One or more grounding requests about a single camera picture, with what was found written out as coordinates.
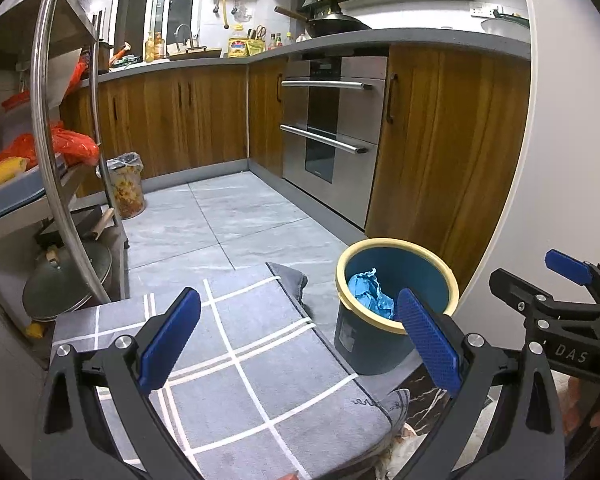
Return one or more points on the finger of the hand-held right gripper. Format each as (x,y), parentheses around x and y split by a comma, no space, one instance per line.
(530,300)
(570,267)

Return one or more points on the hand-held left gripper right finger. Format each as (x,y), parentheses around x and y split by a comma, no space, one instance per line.
(427,340)

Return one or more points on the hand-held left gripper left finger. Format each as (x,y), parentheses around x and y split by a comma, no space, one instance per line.
(172,335)

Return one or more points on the blue bucket with yellow rim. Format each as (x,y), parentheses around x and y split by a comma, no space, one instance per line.
(360,340)

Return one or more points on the blue cloth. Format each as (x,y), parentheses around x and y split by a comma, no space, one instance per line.
(370,292)

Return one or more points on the person's right hand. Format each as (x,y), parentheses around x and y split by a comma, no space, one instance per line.
(590,402)

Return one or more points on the grey checked mat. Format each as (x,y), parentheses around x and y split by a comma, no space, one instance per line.
(260,320)

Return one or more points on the glass pot lid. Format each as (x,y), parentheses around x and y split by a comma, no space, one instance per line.
(65,285)

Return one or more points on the small yellow object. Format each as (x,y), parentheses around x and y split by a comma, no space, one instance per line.
(36,330)

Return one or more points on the patterned bin with plastic liner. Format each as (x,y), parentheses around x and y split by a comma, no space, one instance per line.
(127,195)

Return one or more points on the wooden kitchen cabinet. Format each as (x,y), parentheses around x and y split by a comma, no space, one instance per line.
(180,115)
(455,160)

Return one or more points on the grey blue board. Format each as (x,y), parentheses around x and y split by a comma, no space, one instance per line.
(15,202)

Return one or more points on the orange plastic bag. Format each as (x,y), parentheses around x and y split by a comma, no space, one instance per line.
(72,145)
(77,77)

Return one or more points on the yellow corn cob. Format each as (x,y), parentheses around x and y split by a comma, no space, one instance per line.
(2,175)

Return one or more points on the stainless steel oven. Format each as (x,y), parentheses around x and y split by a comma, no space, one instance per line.
(350,110)

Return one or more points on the glass bowl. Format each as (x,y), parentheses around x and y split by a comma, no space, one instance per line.
(505,25)

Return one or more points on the steel shelf rack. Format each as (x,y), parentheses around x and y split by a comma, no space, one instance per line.
(38,110)

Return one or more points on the grey kitchen countertop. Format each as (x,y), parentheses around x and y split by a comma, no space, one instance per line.
(430,40)

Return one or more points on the clear container with red lid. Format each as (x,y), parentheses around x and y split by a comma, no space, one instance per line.
(17,110)

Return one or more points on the black sink tray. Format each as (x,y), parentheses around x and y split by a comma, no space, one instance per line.
(195,53)

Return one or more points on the orange object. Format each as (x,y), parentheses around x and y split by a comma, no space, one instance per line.
(120,55)

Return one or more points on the amber glass jar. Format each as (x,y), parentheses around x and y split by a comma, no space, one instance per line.
(159,49)
(150,50)

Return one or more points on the yellow cooking oil bottle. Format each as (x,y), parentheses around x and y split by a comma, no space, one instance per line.
(237,47)

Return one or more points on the yellow food packet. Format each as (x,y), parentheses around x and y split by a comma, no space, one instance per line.
(256,48)

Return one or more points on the steel kitchen faucet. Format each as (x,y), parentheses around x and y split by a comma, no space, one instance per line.
(182,30)

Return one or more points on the small sauce bottle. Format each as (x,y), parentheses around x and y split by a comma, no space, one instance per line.
(289,40)
(272,42)

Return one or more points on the black wok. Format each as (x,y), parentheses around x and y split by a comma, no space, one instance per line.
(335,25)

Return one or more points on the dark glass window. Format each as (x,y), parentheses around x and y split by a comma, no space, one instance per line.
(180,0)

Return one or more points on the white wall outlet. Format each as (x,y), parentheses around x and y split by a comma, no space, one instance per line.
(485,10)

